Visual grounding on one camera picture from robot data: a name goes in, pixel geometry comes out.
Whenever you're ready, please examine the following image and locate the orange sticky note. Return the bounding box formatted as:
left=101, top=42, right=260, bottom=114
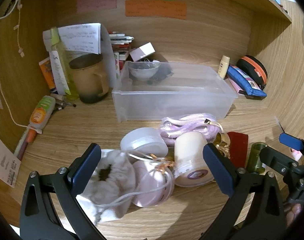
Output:
left=125, top=0, right=187, bottom=20

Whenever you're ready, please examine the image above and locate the stack of books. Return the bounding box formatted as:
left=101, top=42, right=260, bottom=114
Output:
left=108, top=31, right=134, bottom=78

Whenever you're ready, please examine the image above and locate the white ceramic bowl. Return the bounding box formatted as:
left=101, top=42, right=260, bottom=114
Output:
left=128, top=61, right=161, bottom=81

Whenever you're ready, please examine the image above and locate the orange green glue tube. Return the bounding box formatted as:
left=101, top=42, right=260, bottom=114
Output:
left=14, top=95, right=56, bottom=160

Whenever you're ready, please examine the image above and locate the small white pink box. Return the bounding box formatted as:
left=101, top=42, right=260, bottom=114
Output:
left=130, top=42, right=155, bottom=62

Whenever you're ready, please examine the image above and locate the white round tin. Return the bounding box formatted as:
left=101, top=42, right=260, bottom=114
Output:
left=120, top=127, right=168, bottom=158

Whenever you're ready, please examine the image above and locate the green glass bottle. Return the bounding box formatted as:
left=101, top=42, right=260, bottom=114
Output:
left=246, top=142, right=267, bottom=174

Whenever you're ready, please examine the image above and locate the right hand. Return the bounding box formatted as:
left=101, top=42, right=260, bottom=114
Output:
left=286, top=204, right=302, bottom=227

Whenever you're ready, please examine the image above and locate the clear plastic storage bin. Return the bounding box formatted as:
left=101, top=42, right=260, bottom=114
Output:
left=112, top=61, right=237, bottom=122

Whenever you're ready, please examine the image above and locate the pink sticky note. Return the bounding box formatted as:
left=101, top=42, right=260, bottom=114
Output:
left=76, top=0, right=117, bottom=14

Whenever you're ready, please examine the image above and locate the pink rope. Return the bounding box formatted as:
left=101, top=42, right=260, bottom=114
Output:
left=158, top=112, right=225, bottom=147

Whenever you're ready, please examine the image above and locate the white printed receipt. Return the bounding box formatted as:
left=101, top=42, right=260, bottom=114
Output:
left=0, top=140, right=21, bottom=188

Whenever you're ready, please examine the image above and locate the gold ring ornament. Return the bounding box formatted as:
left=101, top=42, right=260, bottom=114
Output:
left=213, top=133, right=230, bottom=158

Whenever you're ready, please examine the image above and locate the brown mug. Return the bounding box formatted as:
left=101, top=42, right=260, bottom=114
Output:
left=69, top=54, right=109, bottom=104

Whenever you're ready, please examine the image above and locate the red card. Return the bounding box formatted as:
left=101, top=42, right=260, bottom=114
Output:
left=227, top=132, right=248, bottom=168

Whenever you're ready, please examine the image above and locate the cream lotion tube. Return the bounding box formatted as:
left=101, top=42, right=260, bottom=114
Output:
left=218, top=55, right=230, bottom=79

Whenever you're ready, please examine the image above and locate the black orange zip case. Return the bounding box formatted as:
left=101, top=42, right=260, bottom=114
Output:
left=236, top=55, right=268, bottom=90

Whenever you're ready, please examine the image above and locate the white jar purple label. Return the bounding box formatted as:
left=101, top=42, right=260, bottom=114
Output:
left=173, top=132, right=214, bottom=187

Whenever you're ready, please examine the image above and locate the white drawstring pouch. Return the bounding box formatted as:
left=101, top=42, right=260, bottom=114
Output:
left=76, top=150, right=136, bottom=225

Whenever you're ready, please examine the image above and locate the pink flat item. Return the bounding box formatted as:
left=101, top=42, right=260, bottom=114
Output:
left=227, top=77, right=247, bottom=96

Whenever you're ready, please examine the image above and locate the white string cord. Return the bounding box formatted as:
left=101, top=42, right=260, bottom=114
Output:
left=0, top=0, right=43, bottom=134

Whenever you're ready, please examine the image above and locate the orange small box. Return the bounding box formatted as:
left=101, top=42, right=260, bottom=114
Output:
left=39, top=57, right=57, bottom=93

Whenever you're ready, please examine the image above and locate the white handwritten paper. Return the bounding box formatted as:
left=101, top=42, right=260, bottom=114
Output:
left=58, top=23, right=117, bottom=88

